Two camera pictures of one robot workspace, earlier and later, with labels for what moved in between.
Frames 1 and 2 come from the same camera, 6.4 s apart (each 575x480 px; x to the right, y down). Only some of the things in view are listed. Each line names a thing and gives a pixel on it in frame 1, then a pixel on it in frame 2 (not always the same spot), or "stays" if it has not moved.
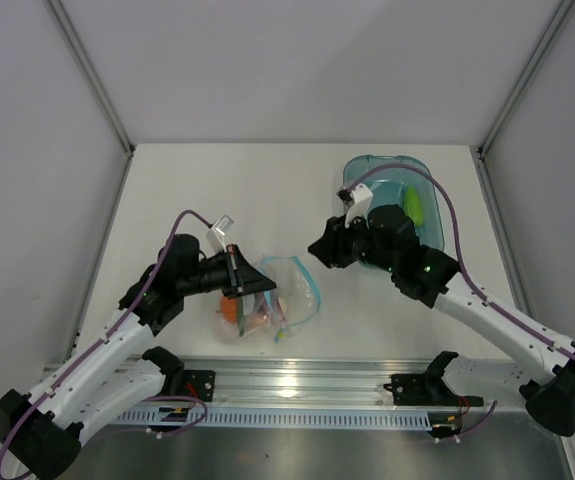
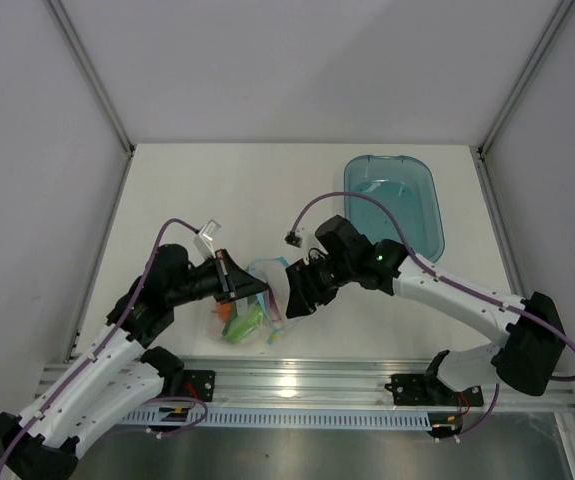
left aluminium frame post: (97, 86) stays
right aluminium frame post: (558, 19) stays
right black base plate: (428, 390) stays
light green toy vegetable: (413, 205) -> (239, 326)
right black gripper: (334, 240) -> (301, 299)
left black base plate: (198, 382) stays
